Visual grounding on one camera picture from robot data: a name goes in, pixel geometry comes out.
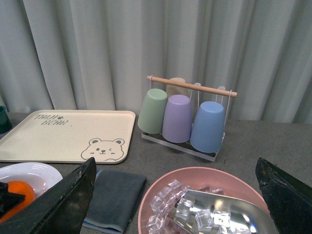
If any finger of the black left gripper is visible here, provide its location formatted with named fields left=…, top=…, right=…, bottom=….
left=0, top=182, right=25, bottom=218

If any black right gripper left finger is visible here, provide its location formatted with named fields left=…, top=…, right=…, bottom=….
left=0, top=158, right=97, bottom=234

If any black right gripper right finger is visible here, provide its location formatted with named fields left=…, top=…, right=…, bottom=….
left=255, top=158, right=312, bottom=234

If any orange fruit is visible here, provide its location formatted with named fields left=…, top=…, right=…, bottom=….
left=0, top=180, right=36, bottom=222

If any white plate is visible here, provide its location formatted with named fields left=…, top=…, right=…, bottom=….
left=0, top=162, right=63, bottom=198

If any metal scoop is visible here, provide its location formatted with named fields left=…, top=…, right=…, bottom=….
left=167, top=190, right=278, bottom=234

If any grey folded cloth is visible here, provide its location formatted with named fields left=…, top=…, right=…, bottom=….
left=83, top=170, right=147, bottom=234

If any pink bowl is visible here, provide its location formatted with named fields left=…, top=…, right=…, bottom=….
left=138, top=167, right=270, bottom=234

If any dark green mug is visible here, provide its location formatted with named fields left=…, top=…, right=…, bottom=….
left=0, top=106, right=12, bottom=134

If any cream bear tray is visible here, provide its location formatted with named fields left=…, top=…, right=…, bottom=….
left=0, top=110, right=136, bottom=164

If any clear ice cube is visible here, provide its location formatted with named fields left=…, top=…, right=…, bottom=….
left=175, top=197, right=193, bottom=220
left=149, top=195, right=169, bottom=215
left=195, top=209, right=214, bottom=232

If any blue cup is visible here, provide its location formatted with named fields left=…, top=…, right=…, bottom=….
left=190, top=101, right=225, bottom=153

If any green cup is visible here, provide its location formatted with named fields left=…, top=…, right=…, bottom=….
left=137, top=88, right=167, bottom=134

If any purple cup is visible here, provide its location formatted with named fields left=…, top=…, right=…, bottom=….
left=162, top=95, right=193, bottom=143

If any grey curtain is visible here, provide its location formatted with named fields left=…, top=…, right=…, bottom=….
left=0, top=0, right=312, bottom=124

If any beige cup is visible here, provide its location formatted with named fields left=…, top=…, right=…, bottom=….
left=166, top=78, right=189, bottom=98

